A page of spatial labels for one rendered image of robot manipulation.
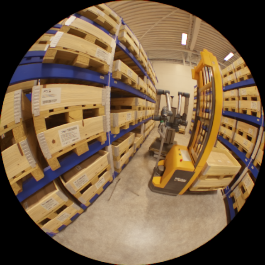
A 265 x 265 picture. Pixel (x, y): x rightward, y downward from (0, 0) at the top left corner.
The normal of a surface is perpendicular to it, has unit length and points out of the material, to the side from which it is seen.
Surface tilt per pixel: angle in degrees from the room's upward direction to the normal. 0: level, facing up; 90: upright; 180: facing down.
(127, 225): 0
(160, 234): 0
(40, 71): 90
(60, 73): 90
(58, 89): 90
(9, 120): 90
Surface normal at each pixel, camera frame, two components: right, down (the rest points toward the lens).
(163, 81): -0.41, 0.29
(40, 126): 0.91, 0.18
